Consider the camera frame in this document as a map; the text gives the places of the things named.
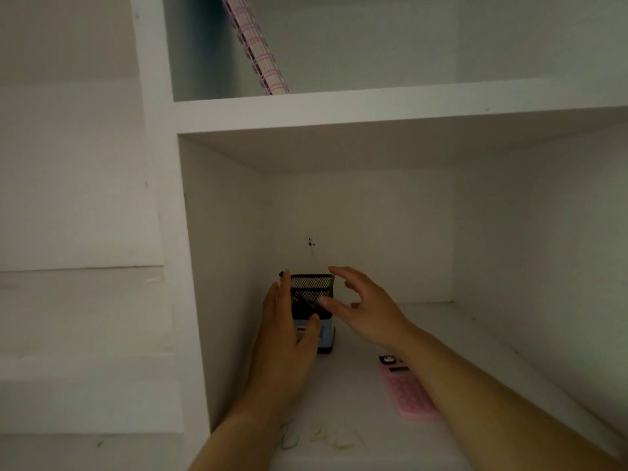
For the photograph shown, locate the black mesh pen holder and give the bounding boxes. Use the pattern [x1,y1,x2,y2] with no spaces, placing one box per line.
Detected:
[279,270,337,322]

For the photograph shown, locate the yellow rubber band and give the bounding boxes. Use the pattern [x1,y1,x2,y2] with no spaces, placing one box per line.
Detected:
[311,426,368,451]

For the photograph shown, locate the pink calculator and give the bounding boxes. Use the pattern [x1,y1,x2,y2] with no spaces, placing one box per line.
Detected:
[379,364,445,421]

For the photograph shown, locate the white shelf unit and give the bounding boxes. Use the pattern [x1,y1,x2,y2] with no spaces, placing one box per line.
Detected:
[130,0,628,471]

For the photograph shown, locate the green rubber band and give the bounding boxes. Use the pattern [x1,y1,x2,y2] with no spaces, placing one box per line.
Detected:
[279,421,301,450]

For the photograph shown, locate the pink spiral notebook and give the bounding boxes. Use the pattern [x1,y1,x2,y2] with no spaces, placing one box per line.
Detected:
[219,0,290,96]

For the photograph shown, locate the person's right forearm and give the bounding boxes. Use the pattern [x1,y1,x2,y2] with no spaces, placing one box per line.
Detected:
[392,328,628,471]

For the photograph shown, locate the person's right hand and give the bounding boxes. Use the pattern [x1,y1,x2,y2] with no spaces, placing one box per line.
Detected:
[318,266,419,352]

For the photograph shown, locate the blue box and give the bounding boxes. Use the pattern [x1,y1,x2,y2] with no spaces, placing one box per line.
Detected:
[293,316,337,355]

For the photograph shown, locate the person's left forearm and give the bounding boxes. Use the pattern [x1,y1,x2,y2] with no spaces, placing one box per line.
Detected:
[188,402,295,471]

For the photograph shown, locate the person's left hand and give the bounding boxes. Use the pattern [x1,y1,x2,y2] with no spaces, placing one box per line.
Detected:
[245,282,323,413]

